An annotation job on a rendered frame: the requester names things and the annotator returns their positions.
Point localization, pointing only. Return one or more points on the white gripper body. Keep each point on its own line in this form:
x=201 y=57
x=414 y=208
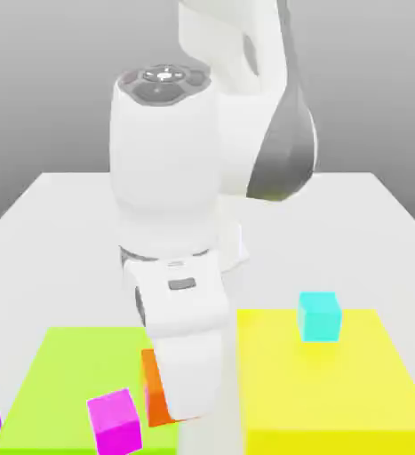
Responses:
x=193 y=376

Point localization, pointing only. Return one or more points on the small orange cube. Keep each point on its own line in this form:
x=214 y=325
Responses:
x=153 y=394

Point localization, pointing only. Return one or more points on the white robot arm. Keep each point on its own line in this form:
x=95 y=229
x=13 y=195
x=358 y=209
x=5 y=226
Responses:
x=164 y=160

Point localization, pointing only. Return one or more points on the small cyan cube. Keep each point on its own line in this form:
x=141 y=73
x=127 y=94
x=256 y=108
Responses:
x=320 y=318

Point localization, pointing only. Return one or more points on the large lime green box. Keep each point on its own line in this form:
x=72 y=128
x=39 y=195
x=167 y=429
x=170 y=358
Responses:
x=68 y=369

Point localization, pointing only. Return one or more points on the large yellow box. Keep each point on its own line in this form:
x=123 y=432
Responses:
x=328 y=391

